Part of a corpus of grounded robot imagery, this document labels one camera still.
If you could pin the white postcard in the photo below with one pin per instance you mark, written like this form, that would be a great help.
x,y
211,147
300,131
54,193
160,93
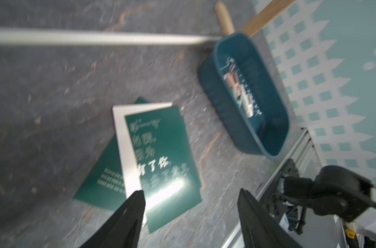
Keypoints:
x,y
125,147

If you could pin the pink clothespin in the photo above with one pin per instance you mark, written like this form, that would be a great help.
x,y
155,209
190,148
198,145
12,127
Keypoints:
x,y
232,80

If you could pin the teal plastic tray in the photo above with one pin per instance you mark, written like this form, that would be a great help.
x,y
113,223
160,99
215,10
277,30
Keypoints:
x,y
265,132

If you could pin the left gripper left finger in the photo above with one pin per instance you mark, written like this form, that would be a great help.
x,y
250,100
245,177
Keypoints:
x,y
122,229

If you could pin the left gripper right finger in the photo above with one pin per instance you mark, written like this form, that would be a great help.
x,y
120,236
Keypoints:
x,y
259,229

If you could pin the green postcard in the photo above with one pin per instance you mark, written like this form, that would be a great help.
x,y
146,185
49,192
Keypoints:
x,y
166,168
104,187

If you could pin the white clothespin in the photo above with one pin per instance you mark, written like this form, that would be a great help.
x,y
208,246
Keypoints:
x,y
247,101

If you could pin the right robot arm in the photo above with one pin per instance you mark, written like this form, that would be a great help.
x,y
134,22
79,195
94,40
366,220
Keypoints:
x,y
334,191

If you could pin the wooden postcard rack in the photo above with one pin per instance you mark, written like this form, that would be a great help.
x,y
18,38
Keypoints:
x,y
44,37

